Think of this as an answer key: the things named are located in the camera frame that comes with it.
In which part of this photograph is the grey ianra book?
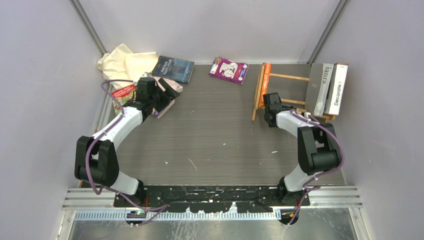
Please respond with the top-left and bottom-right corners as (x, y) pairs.
(304, 63), (334, 116)

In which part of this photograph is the purple cartoon book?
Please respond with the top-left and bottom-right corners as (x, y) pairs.
(208, 56), (249, 85)

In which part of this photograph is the floral white book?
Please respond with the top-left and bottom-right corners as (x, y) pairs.
(149, 75), (183, 119)

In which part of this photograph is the white Decorate book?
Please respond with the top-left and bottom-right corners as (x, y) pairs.
(324, 62), (349, 116)

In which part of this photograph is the dark blue book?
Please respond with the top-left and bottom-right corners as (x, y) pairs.
(151, 55), (195, 84)

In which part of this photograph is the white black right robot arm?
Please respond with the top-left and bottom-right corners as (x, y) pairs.
(262, 92), (344, 206)

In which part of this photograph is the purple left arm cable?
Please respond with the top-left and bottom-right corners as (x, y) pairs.
(84, 79), (170, 227)

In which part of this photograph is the black mounting base plate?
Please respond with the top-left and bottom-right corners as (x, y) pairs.
(113, 185), (310, 224)

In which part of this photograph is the orange treehouse book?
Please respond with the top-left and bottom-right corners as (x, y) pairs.
(258, 62), (272, 108)

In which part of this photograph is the cream cloth bag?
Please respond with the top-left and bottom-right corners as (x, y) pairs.
(96, 43), (159, 90)

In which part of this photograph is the purple yellow treehouse book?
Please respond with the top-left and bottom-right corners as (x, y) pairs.
(151, 111), (161, 119)

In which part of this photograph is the red treehouse book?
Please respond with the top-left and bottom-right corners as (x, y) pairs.
(112, 84), (136, 115)

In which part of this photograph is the wooden book rack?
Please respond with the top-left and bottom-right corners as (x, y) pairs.
(251, 62), (349, 123)

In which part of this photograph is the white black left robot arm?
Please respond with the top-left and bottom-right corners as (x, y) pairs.
(74, 77), (180, 207)

